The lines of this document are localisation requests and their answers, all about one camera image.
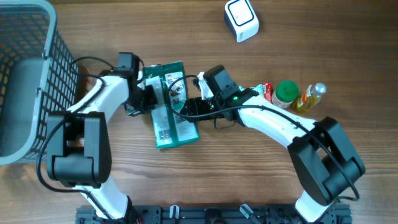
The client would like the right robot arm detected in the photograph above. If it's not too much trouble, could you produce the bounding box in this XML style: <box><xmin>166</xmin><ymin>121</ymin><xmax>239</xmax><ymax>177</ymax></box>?
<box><xmin>177</xmin><ymin>65</ymin><xmax>366</xmax><ymax>223</ymax></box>

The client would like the black left camera cable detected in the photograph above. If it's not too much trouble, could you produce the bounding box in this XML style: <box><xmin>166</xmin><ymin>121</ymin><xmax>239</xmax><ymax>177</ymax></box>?
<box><xmin>36</xmin><ymin>55</ymin><xmax>116</xmax><ymax>222</ymax></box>

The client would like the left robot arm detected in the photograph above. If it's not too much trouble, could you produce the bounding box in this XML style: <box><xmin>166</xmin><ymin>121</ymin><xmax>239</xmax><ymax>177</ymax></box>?
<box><xmin>37</xmin><ymin>52</ymin><xmax>158</xmax><ymax>223</ymax></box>

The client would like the green lid white jar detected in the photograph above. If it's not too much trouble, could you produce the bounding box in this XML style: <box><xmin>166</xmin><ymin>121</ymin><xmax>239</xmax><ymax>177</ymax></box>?
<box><xmin>272</xmin><ymin>80</ymin><xmax>299</xmax><ymax>108</ymax></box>

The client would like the white barcode scanner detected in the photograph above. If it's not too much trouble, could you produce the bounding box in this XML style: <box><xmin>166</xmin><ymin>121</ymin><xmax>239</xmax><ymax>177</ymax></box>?
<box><xmin>224</xmin><ymin>0</ymin><xmax>259</xmax><ymax>43</ymax></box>

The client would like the yellow oil bottle silver cap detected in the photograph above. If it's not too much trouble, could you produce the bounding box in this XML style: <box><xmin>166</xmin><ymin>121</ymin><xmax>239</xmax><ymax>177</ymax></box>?
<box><xmin>293</xmin><ymin>83</ymin><xmax>326</xmax><ymax>114</ymax></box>

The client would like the black camera cable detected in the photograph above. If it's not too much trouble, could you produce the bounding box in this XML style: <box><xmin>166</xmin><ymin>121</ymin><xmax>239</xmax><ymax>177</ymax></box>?
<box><xmin>36</xmin><ymin>55</ymin><xmax>116</xmax><ymax>222</ymax></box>
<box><xmin>167</xmin><ymin>74</ymin><xmax>361</xmax><ymax>224</ymax></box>

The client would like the mint green wipes packet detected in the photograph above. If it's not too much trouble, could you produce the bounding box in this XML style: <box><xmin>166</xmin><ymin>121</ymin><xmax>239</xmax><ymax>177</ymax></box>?
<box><xmin>251</xmin><ymin>84</ymin><xmax>264</xmax><ymax>95</ymax></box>

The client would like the red sachet stick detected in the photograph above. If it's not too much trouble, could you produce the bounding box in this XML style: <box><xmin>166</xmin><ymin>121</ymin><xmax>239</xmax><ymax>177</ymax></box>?
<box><xmin>262</xmin><ymin>83</ymin><xmax>273</xmax><ymax>103</ymax></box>

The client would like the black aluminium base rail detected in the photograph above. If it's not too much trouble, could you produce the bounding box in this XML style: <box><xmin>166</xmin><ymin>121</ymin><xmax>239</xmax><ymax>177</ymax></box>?
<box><xmin>75</xmin><ymin>204</ymin><xmax>353</xmax><ymax>224</ymax></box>

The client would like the black right camera cable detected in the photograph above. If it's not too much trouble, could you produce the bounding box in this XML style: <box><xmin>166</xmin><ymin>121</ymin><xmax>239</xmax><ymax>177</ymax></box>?
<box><xmin>167</xmin><ymin>74</ymin><xmax>361</xmax><ymax>224</ymax></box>

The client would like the grey plastic mesh basket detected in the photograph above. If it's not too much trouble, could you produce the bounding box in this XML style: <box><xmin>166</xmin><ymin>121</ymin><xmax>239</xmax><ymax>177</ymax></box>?
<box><xmin>1</xmin><ymin>1</ymin><xmax>80</xmax><ymax>166</ymax></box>

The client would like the green white gloves packet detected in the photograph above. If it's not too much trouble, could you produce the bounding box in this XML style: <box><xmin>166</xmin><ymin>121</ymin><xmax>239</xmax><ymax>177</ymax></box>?
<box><xmin>144</xmin><ymin>61</ymin><xmax>200</xmax><ymax>149</ymax></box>

